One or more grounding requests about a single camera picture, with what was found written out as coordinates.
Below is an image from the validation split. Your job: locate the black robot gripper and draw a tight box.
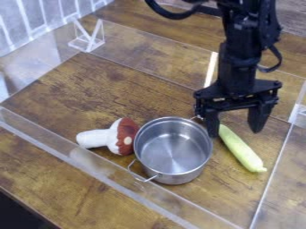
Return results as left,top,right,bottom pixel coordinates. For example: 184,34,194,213
194,80,282,138

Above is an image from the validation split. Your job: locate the green handled metal spoon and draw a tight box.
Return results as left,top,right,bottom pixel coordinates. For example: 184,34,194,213
219,124,267,173

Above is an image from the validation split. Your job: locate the stainless steel pot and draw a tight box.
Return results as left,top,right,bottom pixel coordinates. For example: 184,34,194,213
128,116,212,185

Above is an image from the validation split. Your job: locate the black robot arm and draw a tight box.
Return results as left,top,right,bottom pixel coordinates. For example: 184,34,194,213
194,0,282,138

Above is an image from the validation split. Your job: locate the plush brown white mushroom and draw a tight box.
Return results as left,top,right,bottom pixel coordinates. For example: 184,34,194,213
75,117,139,156

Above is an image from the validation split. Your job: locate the clear acrylic triangle stand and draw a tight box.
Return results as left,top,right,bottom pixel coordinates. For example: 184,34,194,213
68,20,105,53

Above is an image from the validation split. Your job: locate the clear acrylic front barrier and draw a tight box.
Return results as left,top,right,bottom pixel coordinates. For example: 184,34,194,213
0,106,242,229

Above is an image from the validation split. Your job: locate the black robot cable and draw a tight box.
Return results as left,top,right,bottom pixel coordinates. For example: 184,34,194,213
143,0,285,73

